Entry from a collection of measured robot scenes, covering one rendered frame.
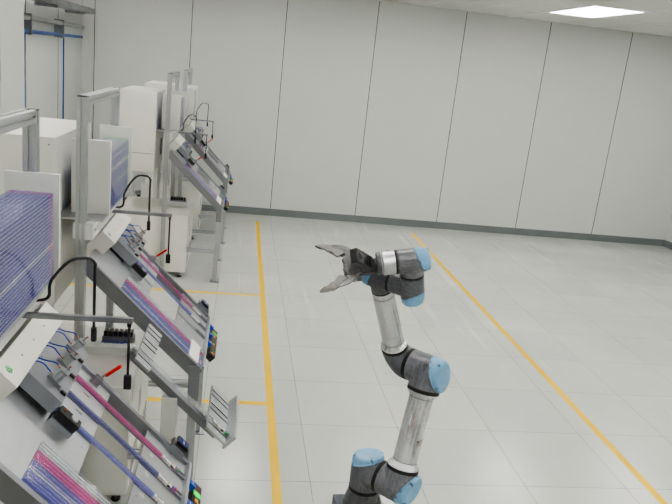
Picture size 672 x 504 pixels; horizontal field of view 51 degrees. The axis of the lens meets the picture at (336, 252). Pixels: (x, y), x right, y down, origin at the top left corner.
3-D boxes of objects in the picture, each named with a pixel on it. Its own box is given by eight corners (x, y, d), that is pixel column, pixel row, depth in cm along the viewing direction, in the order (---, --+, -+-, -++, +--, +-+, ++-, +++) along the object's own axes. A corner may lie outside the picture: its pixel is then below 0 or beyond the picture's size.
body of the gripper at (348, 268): (343, 283, 221) (381, 279, 222) (343, 275, 213) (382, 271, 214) (340, 261, 224) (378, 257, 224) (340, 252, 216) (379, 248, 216)
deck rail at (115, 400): (177, 473, 248) (190, 462, 248) (176, 476, 246) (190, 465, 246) (27, 332, 228) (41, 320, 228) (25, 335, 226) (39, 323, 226)
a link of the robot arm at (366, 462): (360, 471, 267) (364, 439, 264) (390, 486, 259) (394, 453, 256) (341, 483, 258) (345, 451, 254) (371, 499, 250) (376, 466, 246)
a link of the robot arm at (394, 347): (394, 354, 264) (373, 253, 234) (419, 363, 258) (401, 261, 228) (377, 375, 257) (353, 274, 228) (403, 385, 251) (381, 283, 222)
